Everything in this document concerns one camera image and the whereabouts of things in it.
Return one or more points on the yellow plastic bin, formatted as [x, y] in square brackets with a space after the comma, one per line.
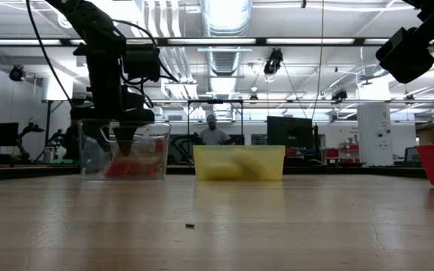
[209, 154]

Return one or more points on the large black monitor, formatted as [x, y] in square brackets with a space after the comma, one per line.
[288, 135]

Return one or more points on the black aluminium table frame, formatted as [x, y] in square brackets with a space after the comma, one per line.
[28, 173]

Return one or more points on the white pillar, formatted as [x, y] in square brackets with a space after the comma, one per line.
[375, 135]

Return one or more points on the person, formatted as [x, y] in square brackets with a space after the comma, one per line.
[213, 135]

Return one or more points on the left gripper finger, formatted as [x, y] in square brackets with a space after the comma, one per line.
[126, 137]

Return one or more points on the red snack package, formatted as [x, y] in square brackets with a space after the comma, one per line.
[141, 167]

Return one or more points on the black ceiling spotlight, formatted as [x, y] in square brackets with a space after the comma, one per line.
[273, 62]
[16, 73]

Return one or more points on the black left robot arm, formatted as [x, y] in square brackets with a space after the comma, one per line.
[100, 60]

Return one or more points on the silver ventilation duct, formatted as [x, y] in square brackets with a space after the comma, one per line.
[226, 19]

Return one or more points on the clear plastic bin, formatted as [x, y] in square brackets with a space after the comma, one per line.
[89, 165]

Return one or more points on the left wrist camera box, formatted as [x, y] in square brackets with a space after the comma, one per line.
[141, 62]

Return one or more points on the small black monitor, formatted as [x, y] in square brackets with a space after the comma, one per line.
[3, 134]

